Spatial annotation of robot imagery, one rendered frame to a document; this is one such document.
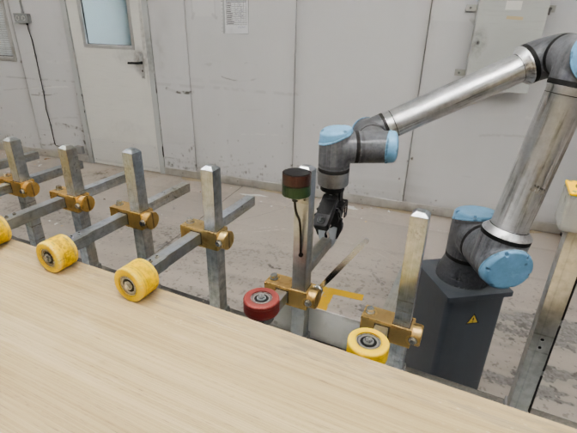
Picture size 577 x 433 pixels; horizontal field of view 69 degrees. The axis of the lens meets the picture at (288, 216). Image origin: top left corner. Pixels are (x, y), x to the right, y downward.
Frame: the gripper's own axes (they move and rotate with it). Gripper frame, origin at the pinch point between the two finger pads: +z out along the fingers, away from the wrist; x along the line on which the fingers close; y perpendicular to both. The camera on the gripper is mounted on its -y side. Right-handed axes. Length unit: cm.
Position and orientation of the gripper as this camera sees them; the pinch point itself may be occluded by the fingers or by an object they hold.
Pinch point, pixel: (326, 246)
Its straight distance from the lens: 131.6
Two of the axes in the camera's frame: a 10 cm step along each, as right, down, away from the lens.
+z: -0.1, 8.9, 4.6
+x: -9.0, -2.0, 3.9
